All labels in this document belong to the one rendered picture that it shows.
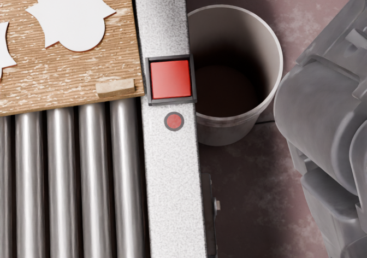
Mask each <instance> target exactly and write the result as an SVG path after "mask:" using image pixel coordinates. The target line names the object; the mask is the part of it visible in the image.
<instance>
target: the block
mask: <svg viewBox="0 0 367 258"><path fill-rule="evenodd" d="M96 92H97V95H98V97H108V96H113V95H124V94H127V93H132V92H135V83H134V79H133V78H130V79H123V80H117V81H112V82H108V83H96Z"/></svg>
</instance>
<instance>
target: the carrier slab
mask: <svg viewBox="0 0 367 258"><path fill-rule="evenodd" d="M103 2H104V3H105V4H106V5H107V6H109V7H110V8H111V9H113V10H115V11H116V12H117V14H115V15H113V16H111V17H109V18H107V19H105V20H104V23H105V35H104V38H103V40H102V42H101V43H100V44H99V45H98V46H97V47H96V48H94V49H93V50H91V51H88V52H83V53H77V52H72V51H69V50H67V49H66V48H64V47H63V46H62V45H61V43H58V44H56V45H54V46H52V47H50V48H48V49H46V48H45V33H44V30H43V29H42V27H41V25H40V23H39V21H38V20H37V19H36V18H34V17H33V16H32V15H30V14H29V13H27V12H26V11H25V10H26V9H28V8H30V7H32V6H34V5H36V4H38V0H0V24H1V23H4V22H9V23H10V24H9V27H8V31H7V37H6V41H7V46H8V52H9V54H10V56H11V58H12V59H13V60H14V61H15V62H16V64H17V65H18V66H15V67H10V68H6V69H3V76H2V80H1V82H0V116H7V115H15V114H22V113H30V112H37V111H42V110H49V109H56V108H64V107H71V106H76V105H83V104H91V103H98V102H105V101H113V100H117V99H125V98H132V97H140V96H144V95H145V91H144V83H143V76H142V71H141V63H140V56H139V48H138V40H137V32H136V27H135V19H134V12H133V4H132V0H103ZM130 78H133V79H134V83H135V92H132V93H127V94H124V95H113V96H108V97H98V95H97V92H96V83H108V82H112V81H117V80H123V79H130Z"/></svg>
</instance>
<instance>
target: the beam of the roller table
mask: <svg viewBox="0 0 367 258"><path fill-rule="evenodd" d="M134 6H135V23H136V32H137V40H138V48H139V56H140V63H141V71H142V76H143V83H144V91H145V95H144V96H140V100H141V117H142V127H143V143H144V161H145V178H146V195H147V212H148V221H149V238H150V255H151V258H208V245H207V238H206V225H205V213H204V200H203V187H202V175H201V167H200V155H199V143H198V130H197V117H196V105H195V103H185V104H172V105H158V106H150V107H149V105H148V101H147V85H146V69H145V58H146V57H156V56H170V55H184V54H191V47H190V35H189V28H188V15H187V2H186V0H134ZM170 112H179V113H180V114H181V115H182V116H183V118H184V121H185V123H184V125H183V127H182V129H180V130H178V131H170V130H168V129H167V128H166V127H165V125H164V118H165V116H166V115H167V114H168V113H170Z"/></svg>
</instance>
